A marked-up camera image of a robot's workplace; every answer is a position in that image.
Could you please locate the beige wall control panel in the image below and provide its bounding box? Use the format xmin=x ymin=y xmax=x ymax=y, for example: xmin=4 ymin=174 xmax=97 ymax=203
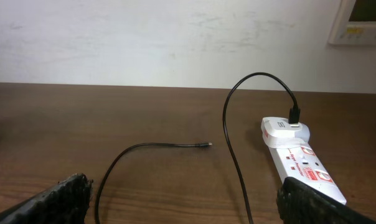
xmin=328 ymin=0 xmax=376 ymax=45

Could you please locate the white usb charger plug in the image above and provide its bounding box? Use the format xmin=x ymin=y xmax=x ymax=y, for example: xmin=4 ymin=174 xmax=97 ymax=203
xmin=261 ymin=117 xmax=310 ymax=149

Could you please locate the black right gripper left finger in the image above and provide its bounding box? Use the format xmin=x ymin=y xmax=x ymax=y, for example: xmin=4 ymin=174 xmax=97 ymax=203
xmin=0 ymin=174 xmax=93 ymax=224

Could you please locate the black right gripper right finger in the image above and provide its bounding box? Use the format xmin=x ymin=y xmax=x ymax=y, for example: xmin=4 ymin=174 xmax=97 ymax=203
xmin=276 ymin=177 xmax=376 ymax=224

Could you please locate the white power strip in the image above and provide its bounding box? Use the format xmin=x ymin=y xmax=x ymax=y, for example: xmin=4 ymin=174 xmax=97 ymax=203
xmin=269 ymin=144 xmax=347 ymax=205

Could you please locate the black usb charging cable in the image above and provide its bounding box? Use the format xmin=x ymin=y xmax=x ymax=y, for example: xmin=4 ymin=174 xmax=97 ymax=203
xmin=94 ymin=72 xmax=301 ymax=224

